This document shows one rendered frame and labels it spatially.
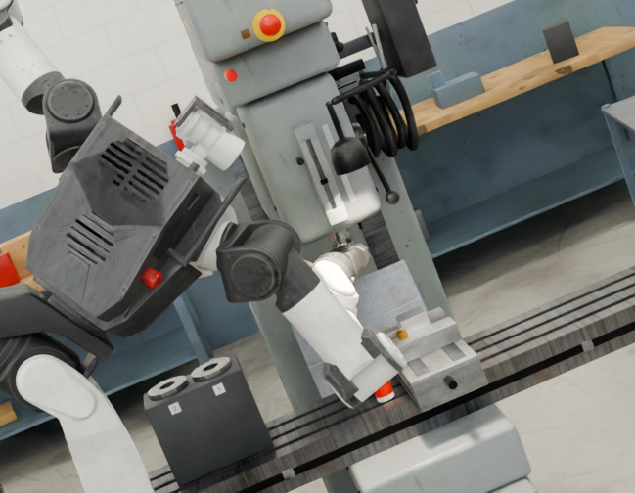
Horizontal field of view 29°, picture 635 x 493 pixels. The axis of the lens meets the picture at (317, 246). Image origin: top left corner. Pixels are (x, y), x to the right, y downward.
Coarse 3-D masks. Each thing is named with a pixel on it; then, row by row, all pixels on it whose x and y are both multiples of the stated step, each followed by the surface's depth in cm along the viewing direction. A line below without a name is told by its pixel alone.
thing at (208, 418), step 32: (160, 384) 261; (192, 384) 257; (224, 384) 255; (160, 416) 254; (192, 416) 255; (224, 416) 256; (256, 416) 257; (192, 448) 256; (224, 448) 257; (256, 448) 259; (192, 480) 258
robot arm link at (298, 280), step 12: (264, 228) 211; (276, 228) 211; (252, 240) 206; (264, 240) 205; (276, 240) 207; (288, 240) 210; (276, 252) 204; (288, 252) 207; (288, 264) 207; (300, 264) 208; (288, 276) 206; (300, 276) 207; (312, 276) 209; (288, 288) 207; (300, 288) 207; (312, 288) 208; (276, 300) 209; (288, 300) 208; (300, 300) 207
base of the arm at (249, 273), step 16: (240, 224) 215; (256, 224) 213; (272, 224) 212; (288, 224) 213; (240, 240) 209; (224, 256) 203; (240, 256) 202; (256, 256) 201; (272, 256) 201; (224, 272) 204; (240, 272) 202; (256, 272) 202; (272, 272) 201; (224, 288) 206; (240, 288) 203; (256, 288) 203; (272, 288) 202
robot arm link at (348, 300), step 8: (320, 264) 234; (328, 264) 236; (320, 272) 233; (328, 272) 233; (336, 272) 235; (328, 280) 231; (336, 280) 232; (344, 280) 234; (328, 288) 229; (336, 288) 229; (344, 288) 231; (352, 288) 232; (336, 296) 228; (344, 296) 229; (352, 296) 231; (344, 304) 229; (352, 304) 230; (352, 312) 230
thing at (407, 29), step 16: (368, 0) 280; (384, 0) 270; (400, 0) 270; (416, 0) 273; (368, 16) 287; (384, 16) 271; (400, 16) 271; (416, 16) 271; (384, 32) 277; (400, 32) 272; (416, 32) 272; (384, 48) 285; (400, 48) 272; (416, 48) 273; (400, 64) 274; (416, 64) 273; (432, 64) 274
